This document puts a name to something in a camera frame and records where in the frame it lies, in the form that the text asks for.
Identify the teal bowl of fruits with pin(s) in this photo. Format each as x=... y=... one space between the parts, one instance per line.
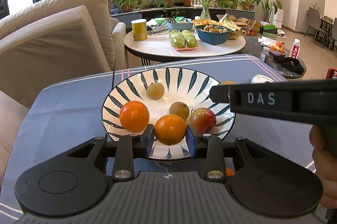
x=213 y=34

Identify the white bowl with dark stripes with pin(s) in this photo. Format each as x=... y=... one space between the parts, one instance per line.
x=180 y=85

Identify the small orange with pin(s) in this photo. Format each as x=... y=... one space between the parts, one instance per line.
x=170 y=129

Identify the tan round fruit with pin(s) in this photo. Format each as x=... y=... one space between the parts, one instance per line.
x=155 y=91
x=180 y=109

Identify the tan round fruit left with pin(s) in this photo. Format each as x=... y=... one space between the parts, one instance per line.
x=155 y=91

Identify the red green apple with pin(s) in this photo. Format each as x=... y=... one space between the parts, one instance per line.
x=202 y=120

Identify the white oval device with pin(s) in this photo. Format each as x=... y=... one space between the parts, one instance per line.
x=261 y=79

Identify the beige armchair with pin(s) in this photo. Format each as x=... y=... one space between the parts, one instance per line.
x=49 y=42

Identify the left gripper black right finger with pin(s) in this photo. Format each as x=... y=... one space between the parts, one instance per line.
x=213 y=150

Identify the large orange fruit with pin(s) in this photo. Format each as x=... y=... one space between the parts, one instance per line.
x=134 y=116

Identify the light blue bowl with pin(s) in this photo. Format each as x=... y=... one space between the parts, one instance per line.
x=180 y=26

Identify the tray of orange fruits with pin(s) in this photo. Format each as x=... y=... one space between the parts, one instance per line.
x=277 y=48

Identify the blue striped tablecloth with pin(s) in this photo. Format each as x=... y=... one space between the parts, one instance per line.
x=67 y=114

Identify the small spice jar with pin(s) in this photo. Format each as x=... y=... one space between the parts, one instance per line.
x=264 y=53

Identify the large leafy floor plant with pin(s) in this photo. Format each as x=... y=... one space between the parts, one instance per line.
x=269 y=8

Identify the glass vase with plant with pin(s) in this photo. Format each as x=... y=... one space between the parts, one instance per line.
x=206 y=4

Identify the yellow canister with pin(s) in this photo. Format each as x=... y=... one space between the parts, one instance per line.
x=139 y=29

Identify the tv console shelf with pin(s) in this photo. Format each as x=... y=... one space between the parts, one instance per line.
x=188 y=12

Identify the cardboard box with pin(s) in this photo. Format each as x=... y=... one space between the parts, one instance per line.
x=244 y=23

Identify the red label bottle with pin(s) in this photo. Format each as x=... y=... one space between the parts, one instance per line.
x=294 y=52

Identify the medium orange fruit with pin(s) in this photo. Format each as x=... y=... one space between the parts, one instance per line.
x=228 y=82

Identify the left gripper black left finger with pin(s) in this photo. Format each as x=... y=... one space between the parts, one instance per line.
x=126 y=149

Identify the pack of green apples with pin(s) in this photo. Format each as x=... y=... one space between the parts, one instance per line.
x=183 y=40

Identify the tan round fruit centre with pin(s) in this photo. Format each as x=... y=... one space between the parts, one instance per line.
x=180 y=109

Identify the front orange fruit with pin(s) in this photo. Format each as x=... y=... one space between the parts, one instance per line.
x=229 y=172

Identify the dining chair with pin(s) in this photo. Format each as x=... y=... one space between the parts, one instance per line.
x=314 y=22

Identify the round white coffee table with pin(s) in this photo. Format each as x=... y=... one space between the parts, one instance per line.
x=165 y=49

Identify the banana bunch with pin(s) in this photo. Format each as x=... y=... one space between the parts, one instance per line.
x=236 y=31

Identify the person's right hand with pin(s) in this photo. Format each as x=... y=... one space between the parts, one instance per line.
x=325 y=164

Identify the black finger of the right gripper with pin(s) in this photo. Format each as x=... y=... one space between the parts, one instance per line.
x=220 y=94

